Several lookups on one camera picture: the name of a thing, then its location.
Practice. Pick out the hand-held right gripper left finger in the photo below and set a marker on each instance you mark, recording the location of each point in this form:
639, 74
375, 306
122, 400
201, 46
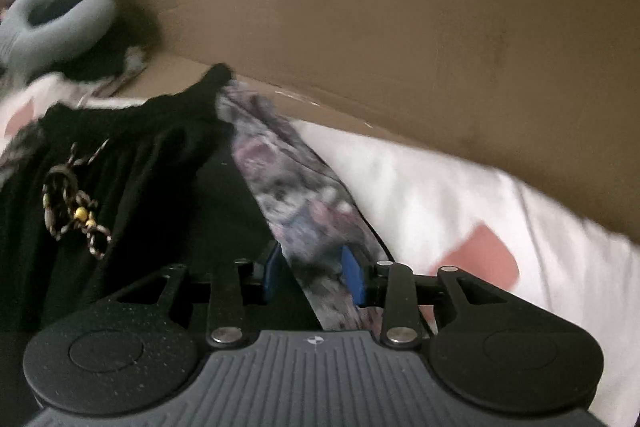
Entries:
271, 274

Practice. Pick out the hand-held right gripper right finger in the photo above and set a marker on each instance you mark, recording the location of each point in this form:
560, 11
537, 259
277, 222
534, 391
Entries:
352, 279

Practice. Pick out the black patterned shorts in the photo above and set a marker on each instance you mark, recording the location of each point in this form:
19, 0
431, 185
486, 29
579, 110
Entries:
150, 167

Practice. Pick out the bear printed white bed sheet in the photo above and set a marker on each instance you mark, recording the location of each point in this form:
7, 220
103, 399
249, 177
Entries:
450, 187

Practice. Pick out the black cloth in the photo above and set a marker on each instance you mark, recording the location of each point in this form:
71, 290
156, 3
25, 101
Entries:
110, 62

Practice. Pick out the flattened cardboard sheet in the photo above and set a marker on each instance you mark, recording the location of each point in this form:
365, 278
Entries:
375, 7

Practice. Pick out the grey neck pillow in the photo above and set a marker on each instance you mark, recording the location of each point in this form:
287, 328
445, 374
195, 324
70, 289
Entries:
65, 37

